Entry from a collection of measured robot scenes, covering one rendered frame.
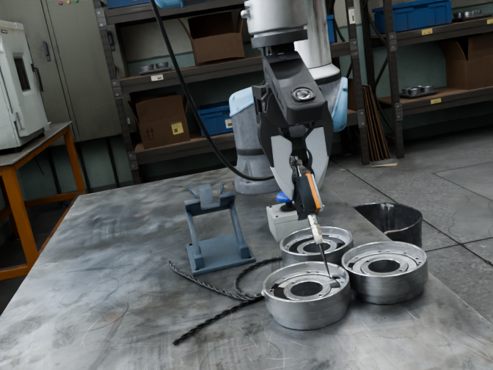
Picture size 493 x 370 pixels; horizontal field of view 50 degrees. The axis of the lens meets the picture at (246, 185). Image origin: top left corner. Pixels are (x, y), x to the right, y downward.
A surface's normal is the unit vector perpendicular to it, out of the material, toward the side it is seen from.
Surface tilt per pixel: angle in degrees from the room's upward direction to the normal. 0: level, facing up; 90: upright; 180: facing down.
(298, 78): 31
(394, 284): 90
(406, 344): 0
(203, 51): 83
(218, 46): 82
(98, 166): 90
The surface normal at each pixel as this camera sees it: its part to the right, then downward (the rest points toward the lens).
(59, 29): 0.14, 0.24
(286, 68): -0.04, -0.69
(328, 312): 0.34, 0.19
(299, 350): -0.16, -0.95
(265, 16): -0.36, 0.31
